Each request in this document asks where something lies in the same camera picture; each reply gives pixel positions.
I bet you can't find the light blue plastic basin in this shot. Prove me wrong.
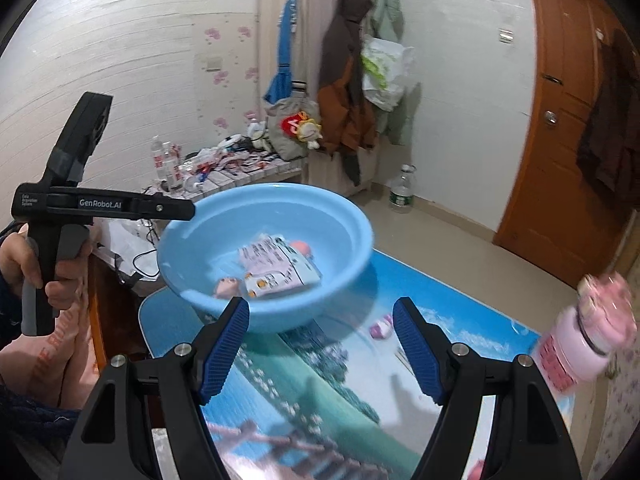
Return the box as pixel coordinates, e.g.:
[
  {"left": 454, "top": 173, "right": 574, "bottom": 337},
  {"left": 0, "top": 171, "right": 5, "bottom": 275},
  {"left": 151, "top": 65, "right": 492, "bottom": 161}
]
[{"left": 156, "top": 182, "right": 375, "bottom": 335}]

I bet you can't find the red label small bottle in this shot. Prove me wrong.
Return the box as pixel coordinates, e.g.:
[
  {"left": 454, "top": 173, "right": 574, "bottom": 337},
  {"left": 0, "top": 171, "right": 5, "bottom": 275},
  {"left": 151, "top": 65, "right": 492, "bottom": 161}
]
[
  {"left": 151, "top": 136, "right": 166, "bottom": 183},
  {"left": 162, "top": 142, "right": 184, "bottom": 191}
]

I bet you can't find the brown wooden door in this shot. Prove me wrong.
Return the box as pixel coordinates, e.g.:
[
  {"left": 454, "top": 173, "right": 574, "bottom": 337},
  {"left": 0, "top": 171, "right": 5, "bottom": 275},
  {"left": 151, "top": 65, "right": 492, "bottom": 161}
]
[{"left": 495, "top": 0, "right": 640, "bottom": 288}]

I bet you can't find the pink plastic bag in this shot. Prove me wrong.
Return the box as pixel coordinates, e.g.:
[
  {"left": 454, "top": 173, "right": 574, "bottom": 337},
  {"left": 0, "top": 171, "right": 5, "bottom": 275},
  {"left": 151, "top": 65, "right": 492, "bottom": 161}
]
[{"left": 27, "top": 285, "right": 108, "bottom": 411}]

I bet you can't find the pale green hanging garment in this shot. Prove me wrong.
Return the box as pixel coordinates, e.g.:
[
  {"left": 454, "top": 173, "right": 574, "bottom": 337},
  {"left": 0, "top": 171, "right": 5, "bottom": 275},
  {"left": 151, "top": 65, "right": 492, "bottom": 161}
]
[{"left": 372, "top": 0, "right": 417, "bottom": 146}]

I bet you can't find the black cable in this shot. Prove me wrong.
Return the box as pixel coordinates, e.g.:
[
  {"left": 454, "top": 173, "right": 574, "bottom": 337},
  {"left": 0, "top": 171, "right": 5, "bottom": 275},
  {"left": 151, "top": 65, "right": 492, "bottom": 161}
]
[{"left": 131, "top": 247, "right": 162, "bottom": 281}]

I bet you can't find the dark brown hanging coat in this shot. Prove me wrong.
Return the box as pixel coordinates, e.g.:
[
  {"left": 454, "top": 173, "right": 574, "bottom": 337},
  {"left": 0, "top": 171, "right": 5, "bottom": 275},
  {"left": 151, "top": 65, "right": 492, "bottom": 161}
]
[{"left": 576, "top": 30, "right": 640, "bottom": 206}]

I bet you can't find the person's dark knit clothing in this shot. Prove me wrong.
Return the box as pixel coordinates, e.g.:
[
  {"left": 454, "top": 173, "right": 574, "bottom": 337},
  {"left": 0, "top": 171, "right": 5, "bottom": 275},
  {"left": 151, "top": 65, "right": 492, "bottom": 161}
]
[{"left": 0, "top": 385, "right": 81, "bottom": 443}]

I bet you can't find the white plastic bag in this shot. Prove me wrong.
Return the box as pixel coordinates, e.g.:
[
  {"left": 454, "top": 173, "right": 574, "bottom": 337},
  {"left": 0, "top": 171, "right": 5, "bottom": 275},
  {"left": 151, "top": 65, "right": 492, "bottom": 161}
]
[{"left": 361, "top": 35, "right": 416, "bottom": 111}]

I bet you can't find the red yellow plush toy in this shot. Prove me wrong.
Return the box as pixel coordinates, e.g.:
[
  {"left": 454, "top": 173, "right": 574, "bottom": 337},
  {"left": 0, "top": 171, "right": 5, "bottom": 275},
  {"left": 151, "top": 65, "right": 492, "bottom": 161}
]
[{"left": 280, "top": 111, "right": 322, "bottom": 150}]

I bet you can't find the pink water jug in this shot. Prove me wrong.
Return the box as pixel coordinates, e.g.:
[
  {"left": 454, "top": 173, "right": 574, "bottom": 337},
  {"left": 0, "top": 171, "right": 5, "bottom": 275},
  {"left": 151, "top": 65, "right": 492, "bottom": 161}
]
[{"left": 530, "top": 272, "right": 638, "bottom": 395}]

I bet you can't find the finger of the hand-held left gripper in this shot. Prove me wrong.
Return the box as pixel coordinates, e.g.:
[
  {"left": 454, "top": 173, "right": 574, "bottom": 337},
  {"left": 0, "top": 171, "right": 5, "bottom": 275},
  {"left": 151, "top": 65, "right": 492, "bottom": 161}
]
[{"left": 134, "top": 194, "right": 197, "bottom": 222}]

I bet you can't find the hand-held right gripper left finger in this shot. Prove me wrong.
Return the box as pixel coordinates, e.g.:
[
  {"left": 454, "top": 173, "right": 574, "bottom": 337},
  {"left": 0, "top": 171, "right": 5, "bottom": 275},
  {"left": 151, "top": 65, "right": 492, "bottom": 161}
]
[{"left": 59, "top": 297, "right": 250, "bottom": 480}]

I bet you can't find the person's left hand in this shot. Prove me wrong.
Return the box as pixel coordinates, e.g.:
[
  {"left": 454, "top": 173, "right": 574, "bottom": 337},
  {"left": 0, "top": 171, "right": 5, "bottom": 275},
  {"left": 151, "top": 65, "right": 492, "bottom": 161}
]
[{"left": 0, "top": 232, "right": 94, "bottom": 321}]

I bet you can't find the brown hanging jacket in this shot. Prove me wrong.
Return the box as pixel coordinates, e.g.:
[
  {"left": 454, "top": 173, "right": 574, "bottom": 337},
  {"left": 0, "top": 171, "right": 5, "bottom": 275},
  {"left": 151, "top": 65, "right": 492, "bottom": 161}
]
[{"left": 317, "top": 0, "right": 378, "bottom": 186}]

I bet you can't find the grey cloth bag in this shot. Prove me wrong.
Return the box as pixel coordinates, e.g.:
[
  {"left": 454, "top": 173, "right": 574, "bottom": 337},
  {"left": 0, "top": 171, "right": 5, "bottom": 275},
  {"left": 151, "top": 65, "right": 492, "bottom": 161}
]
[{"left": 265, "top": 82, "right": 321, "bottom": 161}]

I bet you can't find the pink printed packet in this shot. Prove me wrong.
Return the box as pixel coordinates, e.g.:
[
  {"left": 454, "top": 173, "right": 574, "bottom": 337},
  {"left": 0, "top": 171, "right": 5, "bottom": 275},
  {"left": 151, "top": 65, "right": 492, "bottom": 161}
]
[{"left": 237, "top": 234, "right": 323, "bottom": 301}]

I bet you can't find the blue hanging umbrella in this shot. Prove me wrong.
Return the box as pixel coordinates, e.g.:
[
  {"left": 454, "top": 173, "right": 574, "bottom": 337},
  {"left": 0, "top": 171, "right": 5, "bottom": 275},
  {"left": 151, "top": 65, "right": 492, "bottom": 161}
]
[{"left": 263, "top": 0, "right": 301, "bottom": 103}]

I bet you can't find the pale wardrobe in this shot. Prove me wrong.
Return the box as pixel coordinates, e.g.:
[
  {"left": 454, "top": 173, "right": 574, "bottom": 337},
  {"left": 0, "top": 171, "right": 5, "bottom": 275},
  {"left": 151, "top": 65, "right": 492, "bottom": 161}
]
[{"left": 257, "top": 0, "right": 406, "bottom": 196}]

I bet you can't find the large clear water bottle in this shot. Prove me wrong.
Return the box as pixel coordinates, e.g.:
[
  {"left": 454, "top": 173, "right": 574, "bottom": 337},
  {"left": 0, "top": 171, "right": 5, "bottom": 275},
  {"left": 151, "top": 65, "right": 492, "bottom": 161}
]
[{"left": 389, "top": 164, "right": 417, "bottom": 213}]

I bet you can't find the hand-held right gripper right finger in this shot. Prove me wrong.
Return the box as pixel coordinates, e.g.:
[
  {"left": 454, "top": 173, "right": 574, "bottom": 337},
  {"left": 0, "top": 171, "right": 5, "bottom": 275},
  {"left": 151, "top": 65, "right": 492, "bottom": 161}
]
[{"left": 392, "top": 296, "right": 583, "bottom": 480}]

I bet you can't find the small purple white item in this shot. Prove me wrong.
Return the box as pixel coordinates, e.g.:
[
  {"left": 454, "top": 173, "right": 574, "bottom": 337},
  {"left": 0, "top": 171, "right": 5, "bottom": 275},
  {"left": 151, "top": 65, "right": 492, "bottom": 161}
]
[{"left": 369, "top": 314, "right": 396, "bottom": 341}]

